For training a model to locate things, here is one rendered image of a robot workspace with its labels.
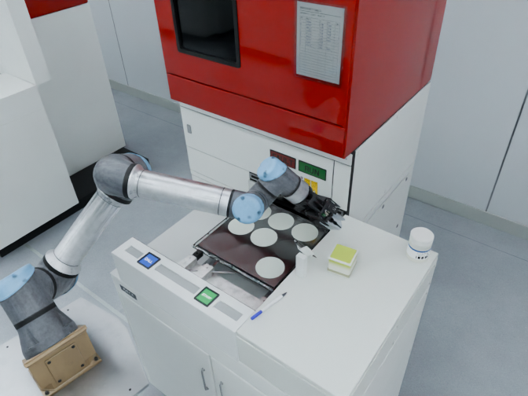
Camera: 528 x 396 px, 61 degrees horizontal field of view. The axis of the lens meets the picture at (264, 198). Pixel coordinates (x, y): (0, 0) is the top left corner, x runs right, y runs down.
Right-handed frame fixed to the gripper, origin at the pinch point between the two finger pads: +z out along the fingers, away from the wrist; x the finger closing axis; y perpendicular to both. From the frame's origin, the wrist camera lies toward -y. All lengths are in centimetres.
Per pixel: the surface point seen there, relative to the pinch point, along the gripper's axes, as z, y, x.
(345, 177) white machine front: -0.5, -8.6, 17.1
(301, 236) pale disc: 5.6, -20.5, -6.8
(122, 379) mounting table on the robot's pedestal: -29, -13, -73
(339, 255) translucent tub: 0.3, 7.7, -8.8
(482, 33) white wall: 63, -52, 144
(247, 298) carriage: -7.6, -10.0, -35.1
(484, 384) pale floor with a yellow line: 130, -3, -14
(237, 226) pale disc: -9.5, -37.3, -15.9
